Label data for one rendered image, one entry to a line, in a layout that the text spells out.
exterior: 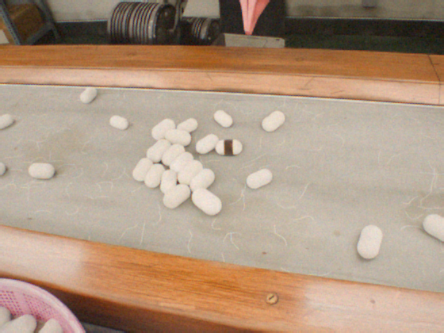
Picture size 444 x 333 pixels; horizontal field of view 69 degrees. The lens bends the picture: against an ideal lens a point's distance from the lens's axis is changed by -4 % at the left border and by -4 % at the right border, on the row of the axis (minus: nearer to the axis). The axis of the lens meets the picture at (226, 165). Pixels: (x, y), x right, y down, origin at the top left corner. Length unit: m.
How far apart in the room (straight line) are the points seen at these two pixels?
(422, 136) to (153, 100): 0.40
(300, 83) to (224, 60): 0.14
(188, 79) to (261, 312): 0.39
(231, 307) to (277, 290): 0.04
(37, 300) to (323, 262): 0.27
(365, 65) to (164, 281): 0.44
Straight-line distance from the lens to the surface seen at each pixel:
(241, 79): 0.55
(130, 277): 0.33
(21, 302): 0.39
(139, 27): 0.77
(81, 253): 0.36
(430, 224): 0.38
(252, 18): 0.48
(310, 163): 0.43
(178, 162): 0.41
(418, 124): 0.52
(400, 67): 0.60
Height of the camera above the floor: 1.04
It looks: 45 degrees down
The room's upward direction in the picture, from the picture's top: 6 degrees counter-clockwise
